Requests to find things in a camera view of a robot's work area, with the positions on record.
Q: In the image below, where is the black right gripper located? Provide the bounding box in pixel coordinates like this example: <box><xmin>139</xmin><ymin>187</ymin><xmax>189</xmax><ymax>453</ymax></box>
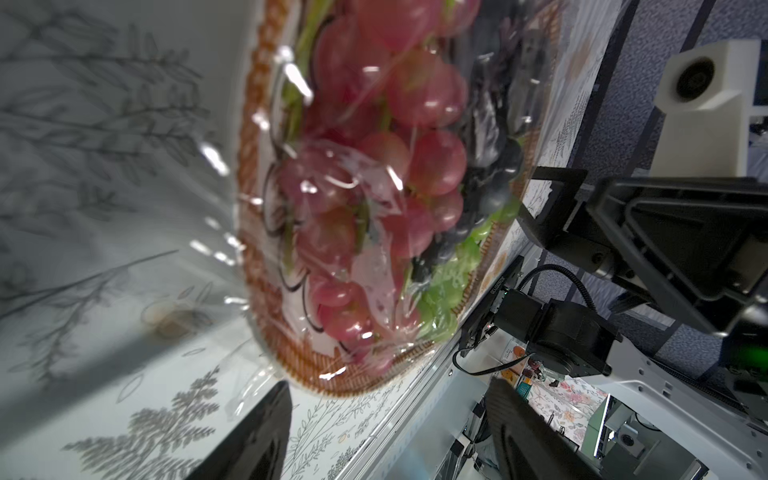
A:
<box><xmin>518</xmin><ymin>167</ymin><xmax>767</xmax><ymax>336</ymax></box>

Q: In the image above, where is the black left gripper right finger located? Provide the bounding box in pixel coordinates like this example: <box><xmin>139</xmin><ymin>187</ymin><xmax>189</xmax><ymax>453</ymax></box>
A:
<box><xmin>485</xmin><ymin>379</ymin><xmax>599</xmax><ymax>480</ymax></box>

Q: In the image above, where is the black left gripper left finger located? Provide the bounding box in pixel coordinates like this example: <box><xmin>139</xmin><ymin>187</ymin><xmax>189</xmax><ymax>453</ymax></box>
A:
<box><xmin>187</xmin><ymin>381</ymin><xmax>293</xmax><ymax>480</ymax></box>

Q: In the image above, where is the clear plastic wrap sheet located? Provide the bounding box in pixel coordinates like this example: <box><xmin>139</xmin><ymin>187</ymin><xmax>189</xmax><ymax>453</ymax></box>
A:
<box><xmin>137</xmin><ymin>0</ymin><xmax>571</xmax><ymax>421</ymax></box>

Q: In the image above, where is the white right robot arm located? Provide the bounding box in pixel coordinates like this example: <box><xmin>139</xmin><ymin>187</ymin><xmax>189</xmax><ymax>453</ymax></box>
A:
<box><xmin>460</xmin><ymin>167</ymin><xmax>767</xmax><ymax>479</ymax></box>

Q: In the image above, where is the green grape bunch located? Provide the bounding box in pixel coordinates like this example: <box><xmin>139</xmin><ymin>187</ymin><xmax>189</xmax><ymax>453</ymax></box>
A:
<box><xmin>413</xmin><ymin>196</ymin><xmax>521</xmax><ymax>343</ymax></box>

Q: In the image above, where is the black grape bunch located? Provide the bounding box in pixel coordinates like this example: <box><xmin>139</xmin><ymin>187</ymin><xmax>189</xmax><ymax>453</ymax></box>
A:
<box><xmin>411</xmin><ymin>1</ymin><xmax>561</xmax><ymax>285</ymax></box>

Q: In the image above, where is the red grape bunch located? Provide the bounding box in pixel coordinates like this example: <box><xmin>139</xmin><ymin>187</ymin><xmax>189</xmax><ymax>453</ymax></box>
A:
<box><xmin>270</xmin><ymin>1</ymin><xmax>480</xmax><ymax>381</ymax></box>

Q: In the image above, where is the aluminium mounting rail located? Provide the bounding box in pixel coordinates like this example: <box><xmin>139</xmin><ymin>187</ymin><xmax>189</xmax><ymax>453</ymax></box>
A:
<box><xmin>335</xmin><ymin>239</ymin><xmax>541</xmax><ymax>480</ymax></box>

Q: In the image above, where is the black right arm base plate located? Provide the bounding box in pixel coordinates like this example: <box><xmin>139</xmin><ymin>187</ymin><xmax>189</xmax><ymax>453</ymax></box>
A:
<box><xmin>458</xmin><ymin>255</ymin><xmax>525</xmax><ymax>350</ymax></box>

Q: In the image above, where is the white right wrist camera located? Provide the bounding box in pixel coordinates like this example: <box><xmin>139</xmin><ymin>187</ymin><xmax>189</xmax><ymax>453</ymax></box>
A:
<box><xmin>649</xmin><ymin>39</ymin><xmax>767</xmax><ymax>178</ymax></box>

